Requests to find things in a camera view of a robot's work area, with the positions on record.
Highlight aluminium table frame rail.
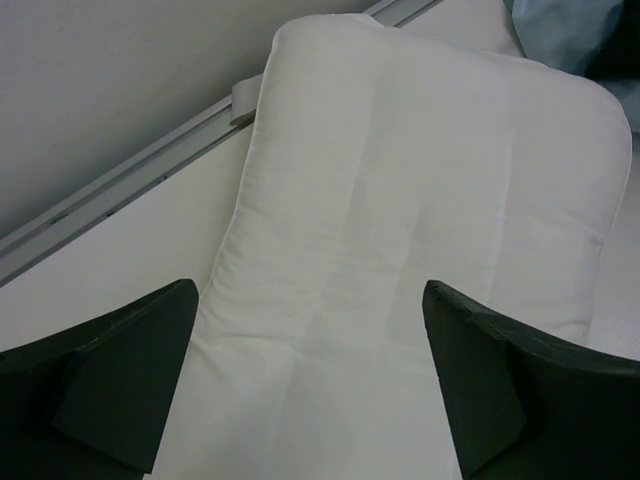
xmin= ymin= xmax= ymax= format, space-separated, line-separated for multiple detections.
xmin=0 ymin=0 xmax=431 ymax=289

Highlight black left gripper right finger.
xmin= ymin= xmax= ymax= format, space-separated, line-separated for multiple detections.
xmin=423 ymin=280 xmax=639 ymax=479

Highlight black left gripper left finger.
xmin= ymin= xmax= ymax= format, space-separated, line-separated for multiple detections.
xmin=1 ymin=279 xmax=199 ymax=480

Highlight light blue green pillowcase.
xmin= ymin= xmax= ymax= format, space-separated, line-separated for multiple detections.
xmin=505 ymin=0 xmax=639 ymax=134

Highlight white pillow yellow underside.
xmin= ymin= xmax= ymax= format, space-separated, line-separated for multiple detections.
xmin=153 ymin=15 xmax=632 ymax=479

